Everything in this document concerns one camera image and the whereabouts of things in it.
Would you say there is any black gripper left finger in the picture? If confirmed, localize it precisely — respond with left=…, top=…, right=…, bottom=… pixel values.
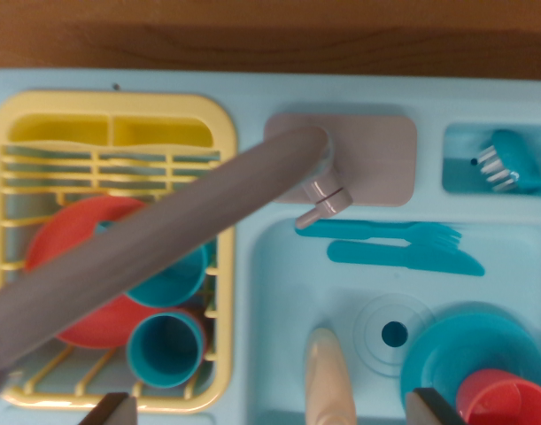
left=77, top=391, right=138, bottom=425

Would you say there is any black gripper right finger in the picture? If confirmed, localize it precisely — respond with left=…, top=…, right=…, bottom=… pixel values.
left=405, top=387, right=468, bottom=425

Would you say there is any cream toy detergent bottle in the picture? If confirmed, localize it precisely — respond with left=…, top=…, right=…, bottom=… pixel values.
left=305, top=327, right=358, bottom=425

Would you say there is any light blue toy sink unit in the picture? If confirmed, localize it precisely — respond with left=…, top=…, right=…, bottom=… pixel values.
left=0, top=68, right=541, bottom=425

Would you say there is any teal plastic plate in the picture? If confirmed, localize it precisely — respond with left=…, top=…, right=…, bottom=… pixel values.
left=400, top=312, right=541, bottom=413

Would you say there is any teal plastic cup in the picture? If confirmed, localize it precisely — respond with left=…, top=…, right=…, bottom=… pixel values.
left=126, top=312, right=205, bottom=390

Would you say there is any red cup under teal cup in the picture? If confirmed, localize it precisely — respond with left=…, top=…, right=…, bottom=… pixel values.
left=181, top=307, right=209, bottom=355

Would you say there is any teal plastic knife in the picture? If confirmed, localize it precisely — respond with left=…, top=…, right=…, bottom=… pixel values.
left=326, top=239, right=486, bottom=278

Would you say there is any grey toy faucet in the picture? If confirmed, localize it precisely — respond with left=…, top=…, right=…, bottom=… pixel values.
left=0, top=125, right=353, bottom=399

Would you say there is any red plastic plate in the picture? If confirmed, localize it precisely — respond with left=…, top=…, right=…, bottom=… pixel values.
left=24, top=196, right=165, bottom=350

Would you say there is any teal plastic fork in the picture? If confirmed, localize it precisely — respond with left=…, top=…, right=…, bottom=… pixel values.
left=295, top=220, right=464, bottom=250

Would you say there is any teal dish brush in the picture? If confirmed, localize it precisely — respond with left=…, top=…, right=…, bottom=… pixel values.
left=476, top=128, right=541, bottom=196

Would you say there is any yellow plastic dish rack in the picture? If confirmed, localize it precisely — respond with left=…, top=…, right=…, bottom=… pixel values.
left=0, top=90, right=239, bottom=413

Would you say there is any red cup with handle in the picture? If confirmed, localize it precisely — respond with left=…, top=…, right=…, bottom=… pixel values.
left=455, top=369, right=541, bottom=425

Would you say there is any teal cup with handle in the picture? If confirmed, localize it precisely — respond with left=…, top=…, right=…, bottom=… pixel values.
left=95, top=220, right=209, bottom=309

